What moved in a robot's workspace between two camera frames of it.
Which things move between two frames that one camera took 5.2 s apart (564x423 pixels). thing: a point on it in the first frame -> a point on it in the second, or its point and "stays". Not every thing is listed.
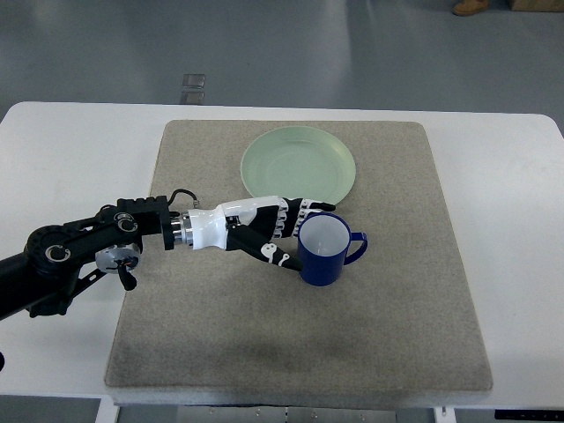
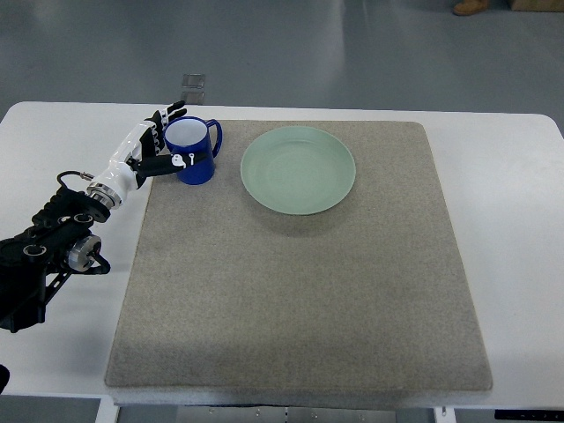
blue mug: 323,241 -> 198,141
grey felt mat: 220,316 stays
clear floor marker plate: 192,92 stays
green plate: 299,161 stays
